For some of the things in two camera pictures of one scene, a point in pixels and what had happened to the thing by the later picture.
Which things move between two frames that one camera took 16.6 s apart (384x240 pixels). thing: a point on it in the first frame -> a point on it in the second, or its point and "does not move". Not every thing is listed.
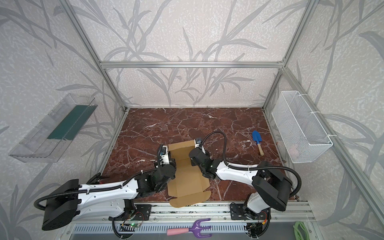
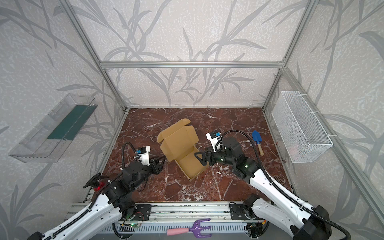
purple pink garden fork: (195, 229) does not move
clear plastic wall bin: (47, 142) does not move
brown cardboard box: (189, 185) -> (178, 141)
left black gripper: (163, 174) -> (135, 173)
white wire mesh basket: (303, 136) does not move
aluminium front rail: (279, 211) does not move
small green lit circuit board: (134, 224) does not move
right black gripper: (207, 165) -> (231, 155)
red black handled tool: (95, 180) does not move
